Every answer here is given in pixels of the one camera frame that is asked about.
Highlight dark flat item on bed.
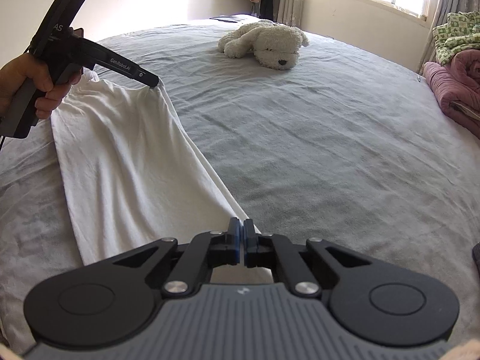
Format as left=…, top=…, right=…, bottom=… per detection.
left=210, top=16, right=242, bottom=24

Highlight person left hand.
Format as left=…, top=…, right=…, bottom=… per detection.
left=0, top=26, right=86, bottom=121

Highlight green patterned blanket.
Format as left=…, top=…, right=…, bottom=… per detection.
left=433, top=10, right=479, bottom=65

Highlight grey bed sheet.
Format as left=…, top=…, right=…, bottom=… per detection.
left=1, top=20, right=479, bottom=352

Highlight white cotton pants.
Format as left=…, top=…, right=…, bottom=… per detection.
left=50, top=67, right=273, bottom=284

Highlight maroon folded quilt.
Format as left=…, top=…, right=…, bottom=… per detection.
left=423, top=49, right=479, bottom=138

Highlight white plush dog toy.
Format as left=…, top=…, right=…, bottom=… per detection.
left=217, top=19, right=309, bottom=71

